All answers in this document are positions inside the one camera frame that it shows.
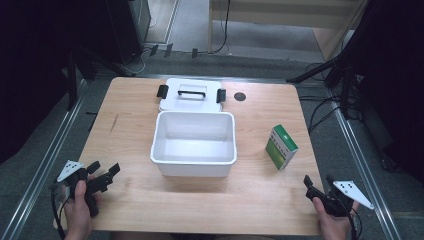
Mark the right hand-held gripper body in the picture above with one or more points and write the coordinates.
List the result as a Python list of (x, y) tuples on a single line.
[(336, 203)]

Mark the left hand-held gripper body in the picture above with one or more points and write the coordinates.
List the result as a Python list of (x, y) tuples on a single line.
[(96, 185)]

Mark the green and white carton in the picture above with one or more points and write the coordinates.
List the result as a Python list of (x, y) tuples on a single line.
[(281, 150)]

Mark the white plastic storage box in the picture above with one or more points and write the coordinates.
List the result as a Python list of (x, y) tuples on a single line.
[(193, 146)]

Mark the person's right hand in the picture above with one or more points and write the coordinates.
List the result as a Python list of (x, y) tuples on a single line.
[(335, 223)]

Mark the person's left hand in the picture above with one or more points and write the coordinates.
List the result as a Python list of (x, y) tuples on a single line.
[(77, 210)]

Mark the black metal stand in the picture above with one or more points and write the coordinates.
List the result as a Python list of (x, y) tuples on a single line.
[(71, 83)]

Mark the black round table cap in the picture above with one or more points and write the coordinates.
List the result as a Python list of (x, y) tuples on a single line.
[(240, 96)]

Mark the black tripod stand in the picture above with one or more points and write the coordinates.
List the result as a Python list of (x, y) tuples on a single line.
[(313, 71)]

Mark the black curtain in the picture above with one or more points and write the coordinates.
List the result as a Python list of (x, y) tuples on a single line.
[(33, 66), (393, 83)]

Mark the small black floor clip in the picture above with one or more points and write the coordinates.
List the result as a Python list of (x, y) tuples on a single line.
[(194, 52), (168, 50), (153, 50)]

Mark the black computer tower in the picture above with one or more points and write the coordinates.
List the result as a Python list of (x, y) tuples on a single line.
[(126, 30)]

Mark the light wooden furniture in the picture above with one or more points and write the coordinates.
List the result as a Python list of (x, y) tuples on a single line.
[(266, 20)]

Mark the metal floor rail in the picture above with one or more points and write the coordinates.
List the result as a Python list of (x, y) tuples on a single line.
[(45, 166), (362, 166)]

